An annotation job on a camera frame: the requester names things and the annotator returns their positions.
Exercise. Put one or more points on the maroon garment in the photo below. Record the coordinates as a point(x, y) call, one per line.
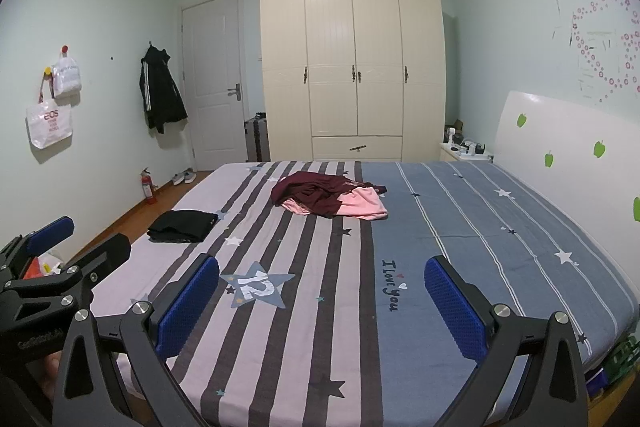
point(310, 189)

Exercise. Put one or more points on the white bed headboard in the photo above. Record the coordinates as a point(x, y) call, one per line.
point(560, 132)

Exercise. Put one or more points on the red and white plastic bag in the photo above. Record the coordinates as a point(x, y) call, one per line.
point(42, 266)

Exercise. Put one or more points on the red fire extinguisher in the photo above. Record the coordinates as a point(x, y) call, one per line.
point(147, 189)

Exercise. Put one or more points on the white room door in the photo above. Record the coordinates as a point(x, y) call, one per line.
point(212, 82)

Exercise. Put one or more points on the small dark nightstand items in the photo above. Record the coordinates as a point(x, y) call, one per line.
point(474, 148)

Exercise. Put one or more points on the pink garment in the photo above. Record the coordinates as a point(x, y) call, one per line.
point(365, 205)

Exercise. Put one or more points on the green apple sticker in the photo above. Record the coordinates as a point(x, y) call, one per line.
point(637, 209)
point(549, 159)
point(599, 149)

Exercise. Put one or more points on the white tote bag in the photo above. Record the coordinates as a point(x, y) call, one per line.
point(48, 124)

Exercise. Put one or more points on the cream nightstand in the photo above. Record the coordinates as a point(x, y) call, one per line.
point(450, 155)

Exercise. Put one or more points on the black folded garment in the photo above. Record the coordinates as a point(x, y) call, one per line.
point(182, 225)

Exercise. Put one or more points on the striped star print bed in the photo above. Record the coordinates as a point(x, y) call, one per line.
point(325, 257)

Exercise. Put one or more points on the black striped jacket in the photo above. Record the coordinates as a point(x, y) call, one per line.
point(160, 92)

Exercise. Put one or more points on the cream four-door wardrobe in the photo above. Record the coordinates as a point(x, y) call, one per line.
point(330, 57)

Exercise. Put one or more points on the green plastic crate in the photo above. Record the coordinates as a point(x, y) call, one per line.
point(617, 362)

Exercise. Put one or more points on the grey sneaker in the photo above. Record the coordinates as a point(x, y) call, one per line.
point(190, 176)
point(178, 179)

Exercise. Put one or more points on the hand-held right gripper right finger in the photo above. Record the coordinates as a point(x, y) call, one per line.
point(455, 307)

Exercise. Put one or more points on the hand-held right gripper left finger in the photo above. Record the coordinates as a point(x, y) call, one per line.
point(187, 307)

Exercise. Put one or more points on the dark ribbed suitcase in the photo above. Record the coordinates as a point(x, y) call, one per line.
point(257, 139)

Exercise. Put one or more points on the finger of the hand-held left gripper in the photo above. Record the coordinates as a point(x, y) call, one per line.
point(107, 252)
point(50, 231)

